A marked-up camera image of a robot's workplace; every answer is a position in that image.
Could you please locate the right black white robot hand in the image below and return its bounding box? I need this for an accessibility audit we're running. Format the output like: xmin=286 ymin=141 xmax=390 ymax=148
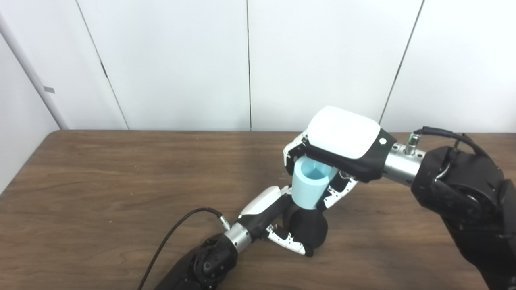
xmin=283 ymin=106 xmax=397 ymax=210

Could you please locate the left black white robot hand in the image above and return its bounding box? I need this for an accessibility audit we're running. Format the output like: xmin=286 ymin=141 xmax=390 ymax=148
xmin=238 ymin=185 xmax=314 ymax=257

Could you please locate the black flared nozzle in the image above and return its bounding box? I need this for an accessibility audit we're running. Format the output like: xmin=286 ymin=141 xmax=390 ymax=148
xmin=283 ymin=205 xmax=329 ymax=248

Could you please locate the light-blue hose piece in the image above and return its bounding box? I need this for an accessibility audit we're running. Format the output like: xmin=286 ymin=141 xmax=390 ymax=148
xmin=291 ymin=156 xmax=339 ymax=210

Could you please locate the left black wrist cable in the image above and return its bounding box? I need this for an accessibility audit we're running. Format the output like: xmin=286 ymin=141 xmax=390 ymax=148
xmin=137 ymin=208 xmax=231 ymax=290

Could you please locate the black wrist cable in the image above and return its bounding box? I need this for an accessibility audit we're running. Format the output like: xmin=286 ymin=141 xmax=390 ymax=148
xmin=405 ymin=126 xmax=490 ymax=160
xmin=137 ymin=208 xmax=231 ymax=290

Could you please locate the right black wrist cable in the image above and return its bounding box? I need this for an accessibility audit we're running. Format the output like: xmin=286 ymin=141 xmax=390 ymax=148
xmin=405 ymin=126 xmax=490 ymax=160

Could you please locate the white wall corner post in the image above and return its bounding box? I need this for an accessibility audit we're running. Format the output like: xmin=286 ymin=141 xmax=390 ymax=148
xmin=0 ymin=14 xmax=69 ymax=130

